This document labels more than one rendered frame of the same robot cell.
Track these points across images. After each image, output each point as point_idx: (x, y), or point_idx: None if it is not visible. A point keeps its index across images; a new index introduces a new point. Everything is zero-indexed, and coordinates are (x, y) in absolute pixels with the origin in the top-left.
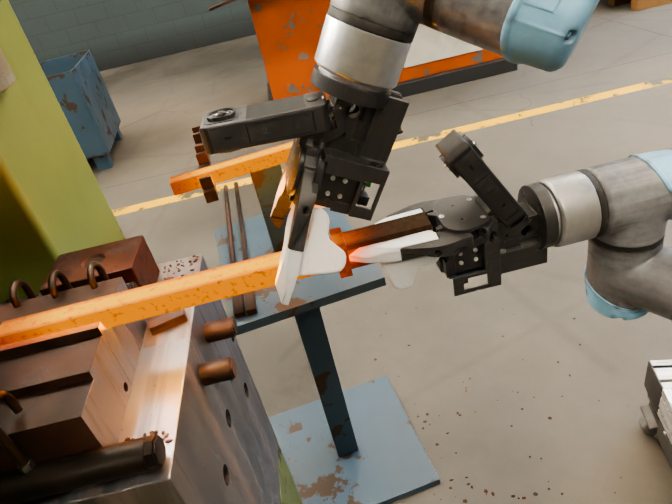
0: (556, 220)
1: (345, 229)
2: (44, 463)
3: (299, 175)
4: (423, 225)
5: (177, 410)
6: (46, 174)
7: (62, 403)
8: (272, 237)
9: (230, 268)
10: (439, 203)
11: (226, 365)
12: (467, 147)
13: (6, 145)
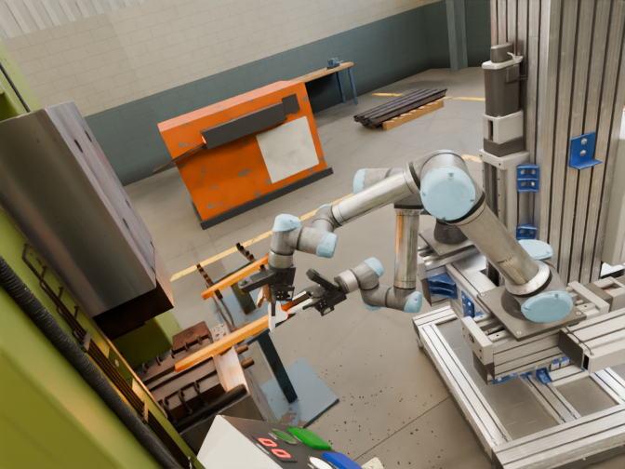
0: (345, 287)
1: None
2: (210, 401)
3: (270, 294)
4: (307, 297)
5: (243, 376)
6: None
7: (211, 381)
8: (242, 305)
9: (249, 326)
10: (310, 288)
11: (251, 359)
12: (314, 274)
13: None
